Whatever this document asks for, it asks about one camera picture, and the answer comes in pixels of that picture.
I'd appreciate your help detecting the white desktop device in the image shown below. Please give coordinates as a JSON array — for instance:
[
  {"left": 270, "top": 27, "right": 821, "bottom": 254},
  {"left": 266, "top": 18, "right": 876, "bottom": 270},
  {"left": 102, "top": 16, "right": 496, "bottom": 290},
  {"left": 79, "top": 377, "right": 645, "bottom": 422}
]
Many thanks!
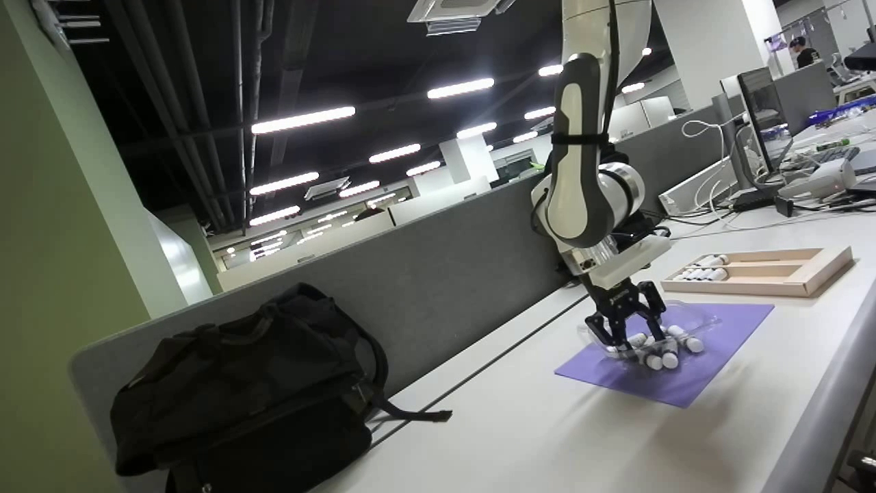
[{"left": 792, "top": 151, "right": 863, "bottom": 203}]

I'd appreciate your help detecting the purple mat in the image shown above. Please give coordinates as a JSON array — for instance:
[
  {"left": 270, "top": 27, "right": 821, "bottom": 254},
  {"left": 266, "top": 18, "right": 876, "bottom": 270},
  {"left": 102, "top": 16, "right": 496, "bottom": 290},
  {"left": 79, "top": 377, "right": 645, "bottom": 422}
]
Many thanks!
[{"left": 554, "top": 298, "right": 778, "bottom": 411}]

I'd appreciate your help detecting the black backpack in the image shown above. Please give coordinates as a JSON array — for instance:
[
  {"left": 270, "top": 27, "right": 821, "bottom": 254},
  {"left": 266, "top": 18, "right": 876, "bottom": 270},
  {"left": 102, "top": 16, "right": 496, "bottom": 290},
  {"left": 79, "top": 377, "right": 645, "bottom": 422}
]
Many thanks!
[{"left": 556, "top": 210, "right": 671, "bottom": 281}]

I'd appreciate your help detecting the black duffel bag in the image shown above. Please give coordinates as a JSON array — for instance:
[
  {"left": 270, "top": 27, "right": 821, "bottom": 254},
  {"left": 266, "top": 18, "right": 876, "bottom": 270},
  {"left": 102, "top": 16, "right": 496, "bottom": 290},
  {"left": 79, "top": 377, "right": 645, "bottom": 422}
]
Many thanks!
[{"left": 107, "top": 281, "right": 454, "bottom": 493}]

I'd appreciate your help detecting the wooden tray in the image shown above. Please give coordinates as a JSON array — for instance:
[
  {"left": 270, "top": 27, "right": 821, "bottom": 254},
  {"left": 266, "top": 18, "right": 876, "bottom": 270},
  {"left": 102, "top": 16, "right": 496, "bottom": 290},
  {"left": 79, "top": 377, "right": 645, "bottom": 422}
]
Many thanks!
[{"left": 659, "top": 244, "right": 856, "bottom": 301}]

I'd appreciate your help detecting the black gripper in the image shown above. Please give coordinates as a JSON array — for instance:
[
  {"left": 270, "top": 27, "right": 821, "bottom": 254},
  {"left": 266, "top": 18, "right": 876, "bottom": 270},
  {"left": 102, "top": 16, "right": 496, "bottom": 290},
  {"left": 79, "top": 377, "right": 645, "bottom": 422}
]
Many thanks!
[{"left": 584, "top": 270, "right": 674, "bottom": 361}]

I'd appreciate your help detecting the white cable box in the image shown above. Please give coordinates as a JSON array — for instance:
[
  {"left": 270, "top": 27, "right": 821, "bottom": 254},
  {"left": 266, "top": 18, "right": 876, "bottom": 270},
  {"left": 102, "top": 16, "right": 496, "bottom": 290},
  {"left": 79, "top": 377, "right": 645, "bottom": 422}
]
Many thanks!
[{"left": 658, "top": 159, "right": 733, "bottom": 222}]

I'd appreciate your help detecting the ceiling air conditioner unit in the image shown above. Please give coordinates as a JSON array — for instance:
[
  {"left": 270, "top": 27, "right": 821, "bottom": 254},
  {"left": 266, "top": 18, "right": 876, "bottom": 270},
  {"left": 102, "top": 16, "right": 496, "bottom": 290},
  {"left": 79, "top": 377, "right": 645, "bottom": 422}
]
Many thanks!
[{"left": 404, "top": 0, "right": 515, "bottom": 40}]

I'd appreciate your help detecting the pile of small white pieces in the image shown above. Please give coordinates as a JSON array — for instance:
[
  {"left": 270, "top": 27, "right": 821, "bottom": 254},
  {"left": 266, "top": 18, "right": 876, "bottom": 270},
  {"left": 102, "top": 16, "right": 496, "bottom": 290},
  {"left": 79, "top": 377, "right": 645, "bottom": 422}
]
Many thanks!
[{"left": 584, "top": 298, "right": 723, "bottom": 373}]

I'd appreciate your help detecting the grey desk divider panel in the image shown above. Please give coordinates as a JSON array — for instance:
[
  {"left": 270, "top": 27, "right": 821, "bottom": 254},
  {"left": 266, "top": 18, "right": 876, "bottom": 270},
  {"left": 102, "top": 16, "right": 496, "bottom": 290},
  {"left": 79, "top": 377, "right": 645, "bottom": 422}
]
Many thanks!
[{"left": 68, "top": 106, "right": 733, "bottom": 493}]

